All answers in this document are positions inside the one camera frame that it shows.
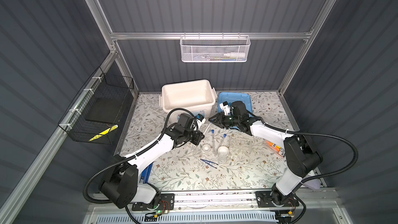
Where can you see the blue tweezers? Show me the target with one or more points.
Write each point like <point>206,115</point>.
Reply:
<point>210,163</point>

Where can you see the small white dish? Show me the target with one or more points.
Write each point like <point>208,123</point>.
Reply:
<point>206,147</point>

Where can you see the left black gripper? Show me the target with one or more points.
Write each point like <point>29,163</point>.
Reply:
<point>198,137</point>

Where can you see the black wire mesh basket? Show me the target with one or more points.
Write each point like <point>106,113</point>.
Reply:
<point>100,112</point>

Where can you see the blue plastic bin lid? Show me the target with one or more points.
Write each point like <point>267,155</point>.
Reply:
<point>233,96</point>

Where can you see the white plastic storage bin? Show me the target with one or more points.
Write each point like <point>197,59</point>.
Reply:
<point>197,96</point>

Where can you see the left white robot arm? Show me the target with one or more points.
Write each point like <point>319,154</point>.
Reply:
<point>122,184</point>

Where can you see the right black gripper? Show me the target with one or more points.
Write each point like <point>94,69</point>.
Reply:
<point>219,118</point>

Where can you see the coloured marker pack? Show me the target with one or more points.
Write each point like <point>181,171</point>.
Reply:
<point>278,149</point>

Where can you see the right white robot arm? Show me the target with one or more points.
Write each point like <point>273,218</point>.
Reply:
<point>300,155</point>

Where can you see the clear acrylic tube rack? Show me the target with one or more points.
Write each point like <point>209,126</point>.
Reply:
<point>239,148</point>

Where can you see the white wire mesh basket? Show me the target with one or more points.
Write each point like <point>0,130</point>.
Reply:
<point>210,48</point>

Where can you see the white bottle in basket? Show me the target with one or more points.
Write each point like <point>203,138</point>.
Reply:
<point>235,55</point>

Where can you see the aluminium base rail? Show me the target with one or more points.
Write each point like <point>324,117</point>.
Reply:
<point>243,200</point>

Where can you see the blue handled tool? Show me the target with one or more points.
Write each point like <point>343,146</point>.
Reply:
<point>146,174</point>

